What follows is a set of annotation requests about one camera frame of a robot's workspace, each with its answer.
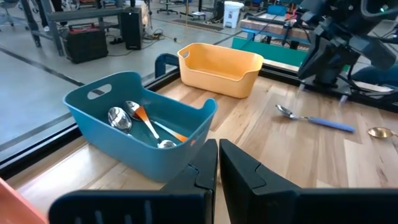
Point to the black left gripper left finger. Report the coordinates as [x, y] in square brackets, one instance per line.
[186, 205]

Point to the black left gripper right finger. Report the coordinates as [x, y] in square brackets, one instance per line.
[264, 205]

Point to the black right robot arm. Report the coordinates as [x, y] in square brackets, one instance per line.
[326, 56]

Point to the teal blue plastic bin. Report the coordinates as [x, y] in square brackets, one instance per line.
[124, 158]

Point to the yellow plastic bin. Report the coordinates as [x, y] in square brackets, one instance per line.
[217, 84]

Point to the long gold spoon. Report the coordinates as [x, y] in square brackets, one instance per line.
[380, 132]

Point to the dark blue clamp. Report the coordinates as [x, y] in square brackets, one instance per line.
[163, 62]

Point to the green floor mat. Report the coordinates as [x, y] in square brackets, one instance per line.
[270, 53]

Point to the orange plastic bin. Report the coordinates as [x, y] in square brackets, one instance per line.
[15, 205]

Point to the wooden-top blue workbench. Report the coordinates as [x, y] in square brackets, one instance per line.
[273, 28]

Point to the black computer tower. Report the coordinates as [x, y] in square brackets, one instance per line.
[132, 28]

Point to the black case with red top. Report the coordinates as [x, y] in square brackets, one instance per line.
[85, 45]

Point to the white trash bin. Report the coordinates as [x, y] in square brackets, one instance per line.
[232, 14]

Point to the black office chair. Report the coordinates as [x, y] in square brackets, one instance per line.
[168, 3]

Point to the grey metal workbench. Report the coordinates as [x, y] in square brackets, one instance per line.
[81, 14]

